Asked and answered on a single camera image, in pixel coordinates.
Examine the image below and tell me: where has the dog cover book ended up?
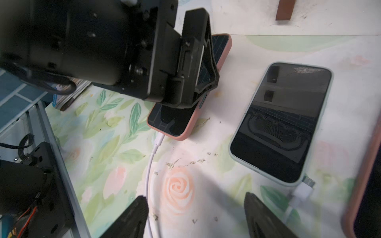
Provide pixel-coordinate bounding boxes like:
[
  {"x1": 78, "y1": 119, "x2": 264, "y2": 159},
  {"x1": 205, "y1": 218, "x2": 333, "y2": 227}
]
[{"x1": 52, "y1": 78, "x2": 92, "y2": 111}]

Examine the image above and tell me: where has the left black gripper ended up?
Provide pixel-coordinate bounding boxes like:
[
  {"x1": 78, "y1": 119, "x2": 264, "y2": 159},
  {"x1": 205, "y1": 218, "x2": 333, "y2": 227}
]
[{"x1": 89, "y1": 1, "x2": 212, "y2": 105}]

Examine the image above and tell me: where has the white three-drawer organizer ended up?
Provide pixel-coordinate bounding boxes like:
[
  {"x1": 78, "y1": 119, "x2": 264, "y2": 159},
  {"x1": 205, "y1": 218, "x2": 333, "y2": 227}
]
[{"x1": 175, "y1": 0, "x2": 381, "y2": 36}]

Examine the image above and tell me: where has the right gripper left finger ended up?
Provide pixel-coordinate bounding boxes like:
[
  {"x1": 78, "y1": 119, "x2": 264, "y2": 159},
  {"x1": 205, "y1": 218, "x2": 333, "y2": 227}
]
[{"x1": 101, "y1": 195, "x2": 149, "y2": 238}]

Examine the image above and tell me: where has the pink case phone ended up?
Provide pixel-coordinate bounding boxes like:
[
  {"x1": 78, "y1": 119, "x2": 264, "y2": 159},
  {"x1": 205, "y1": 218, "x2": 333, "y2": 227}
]
[
  {"x1": 147, "y1": 33, "x2": 232, "y2": 141},
  {"x1": 341, "y1": 118, "x2": 381, "y2": 238}
]

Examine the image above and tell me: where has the white charging cable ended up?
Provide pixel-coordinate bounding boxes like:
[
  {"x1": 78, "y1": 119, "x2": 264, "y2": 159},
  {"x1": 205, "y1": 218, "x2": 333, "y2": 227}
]
[
  {"x1": 144, "y1": 132, "x2": 166, "y2": 238},
  {"x1": 281, "y1": 175, "x2": 316, "y2": 224}
]

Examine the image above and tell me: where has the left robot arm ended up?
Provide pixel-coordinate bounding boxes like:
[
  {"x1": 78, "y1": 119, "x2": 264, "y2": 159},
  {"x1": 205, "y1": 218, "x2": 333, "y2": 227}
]
[{"x1": 1, "y1": 1, "x2": 220, "y2": 109}]

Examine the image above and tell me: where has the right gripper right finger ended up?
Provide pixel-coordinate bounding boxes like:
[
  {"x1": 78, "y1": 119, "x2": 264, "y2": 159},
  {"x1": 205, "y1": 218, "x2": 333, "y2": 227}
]
[{"x1": 244, "y1": 192, "x2": 297, "y2": 238}]

